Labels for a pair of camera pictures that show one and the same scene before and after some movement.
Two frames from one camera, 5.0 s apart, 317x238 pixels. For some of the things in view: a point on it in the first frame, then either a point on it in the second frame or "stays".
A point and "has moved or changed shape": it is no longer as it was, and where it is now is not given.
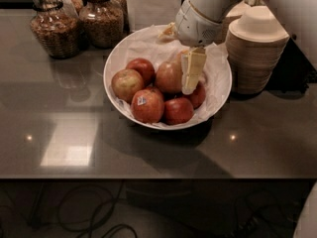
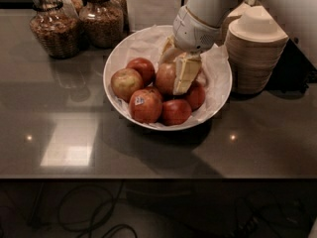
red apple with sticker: [148, 105] stays
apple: [177, 63] has moved or changed shape
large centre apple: [169, 75] stays
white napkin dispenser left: [152, 4] stays
